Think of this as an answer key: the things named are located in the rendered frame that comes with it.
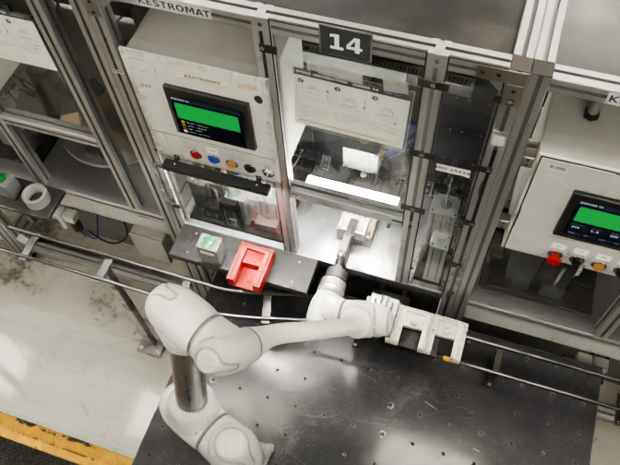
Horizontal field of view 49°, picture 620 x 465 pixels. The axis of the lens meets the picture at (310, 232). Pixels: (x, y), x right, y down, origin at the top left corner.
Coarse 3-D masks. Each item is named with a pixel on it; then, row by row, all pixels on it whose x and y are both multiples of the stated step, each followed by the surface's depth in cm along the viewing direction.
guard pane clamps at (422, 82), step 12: (264, 48) 163; (276, 48) 162; (420, 84) 157; (432, 84) 155; (444, 84) 154; (420, 156) 179; (432, 156) 178; (480, 168) 176; (492, 168) 174; (456, 264) 220
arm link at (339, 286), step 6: (324, 276) 230; (330, 276) 229; (324, 282) 228; (330, 282) 227; (336, 282) 228; (342, 282) 229; (318, 288) 229; (324, 288) 227; (330, 288) 226; (336, 288) 227; (342, 288) 228; (342, 294) 228
